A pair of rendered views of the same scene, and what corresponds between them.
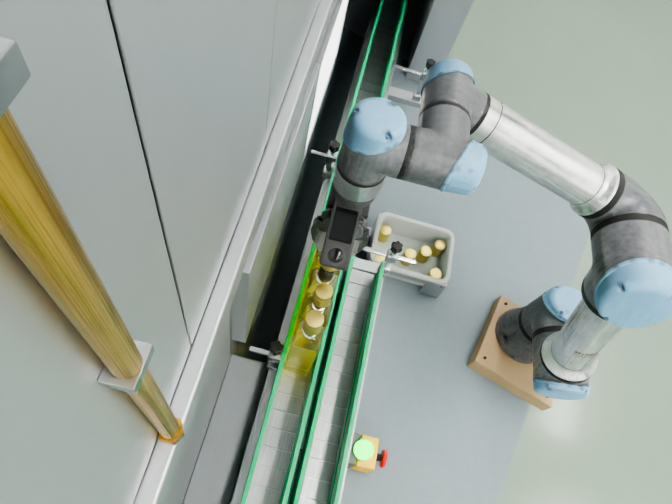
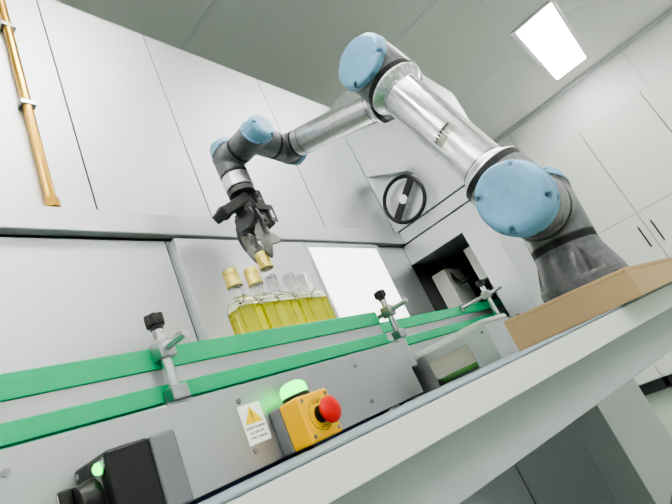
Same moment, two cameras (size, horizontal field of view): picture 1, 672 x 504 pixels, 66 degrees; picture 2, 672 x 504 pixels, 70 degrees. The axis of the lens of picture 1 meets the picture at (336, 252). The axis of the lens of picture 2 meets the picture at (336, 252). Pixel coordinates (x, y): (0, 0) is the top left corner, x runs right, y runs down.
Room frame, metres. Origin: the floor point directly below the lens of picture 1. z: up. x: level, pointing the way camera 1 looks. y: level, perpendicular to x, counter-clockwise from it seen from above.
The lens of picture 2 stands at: (-0.27, -0.82, 0.76)
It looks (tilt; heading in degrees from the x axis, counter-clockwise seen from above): 19 degrees up; 39
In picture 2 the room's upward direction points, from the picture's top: 25 degrees counter-clockwise
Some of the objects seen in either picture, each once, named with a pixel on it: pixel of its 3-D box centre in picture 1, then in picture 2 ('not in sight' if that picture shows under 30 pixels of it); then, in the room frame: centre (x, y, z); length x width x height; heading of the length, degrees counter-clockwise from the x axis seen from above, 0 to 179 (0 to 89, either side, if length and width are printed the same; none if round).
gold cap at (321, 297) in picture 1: (322, 295); (253, 277); (0.41, 0.00, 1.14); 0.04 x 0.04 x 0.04
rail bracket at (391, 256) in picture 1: (381, 254); (382, 318); (0.65, -0.11, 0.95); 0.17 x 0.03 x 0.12; 95
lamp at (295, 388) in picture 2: (363, 449); (293, 390); (0.23, -0.21, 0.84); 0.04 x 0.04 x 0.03
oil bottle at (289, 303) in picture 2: (317, 298); (293, 335); (0.46, 0.00, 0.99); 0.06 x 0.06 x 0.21; 6
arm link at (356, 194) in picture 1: (356, 175); (237, 185); (0.48, 0.01, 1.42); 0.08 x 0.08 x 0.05
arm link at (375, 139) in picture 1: (372, 143); (228, 160); (0.48, 0.00, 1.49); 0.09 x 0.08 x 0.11; 97
